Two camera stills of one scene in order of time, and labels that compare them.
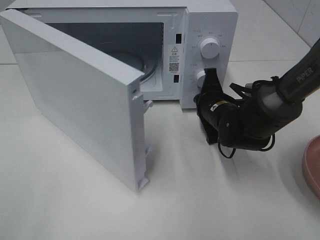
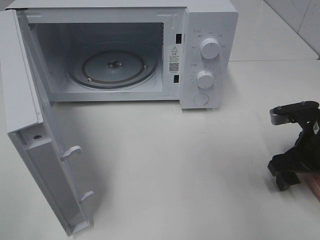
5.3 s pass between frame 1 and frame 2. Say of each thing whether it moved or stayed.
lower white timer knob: stayed
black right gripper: moved
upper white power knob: stayed
